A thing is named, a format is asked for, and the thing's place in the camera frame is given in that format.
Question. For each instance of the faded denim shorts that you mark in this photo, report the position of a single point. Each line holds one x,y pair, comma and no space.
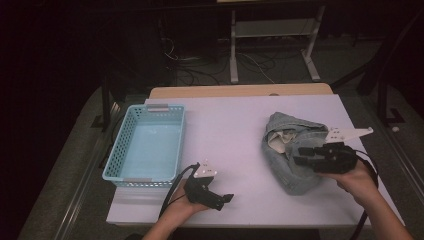
293,176

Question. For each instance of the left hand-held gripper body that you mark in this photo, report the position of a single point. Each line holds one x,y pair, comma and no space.
203,190

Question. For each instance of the person's left hand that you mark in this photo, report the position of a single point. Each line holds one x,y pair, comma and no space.
185,203

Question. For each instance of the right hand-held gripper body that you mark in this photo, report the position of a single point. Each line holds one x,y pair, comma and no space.
336,156

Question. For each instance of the black metal stand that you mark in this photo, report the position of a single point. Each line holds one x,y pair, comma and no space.
383,100
106,100

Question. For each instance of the small white round object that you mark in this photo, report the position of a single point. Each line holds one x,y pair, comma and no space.
395,129

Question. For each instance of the person's right hand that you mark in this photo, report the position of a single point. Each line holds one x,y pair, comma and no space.
356,181

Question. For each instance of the white metal stand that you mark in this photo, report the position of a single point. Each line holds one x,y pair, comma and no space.
233,50

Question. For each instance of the light blue plastic basket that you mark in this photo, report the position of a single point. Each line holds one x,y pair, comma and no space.
121,150

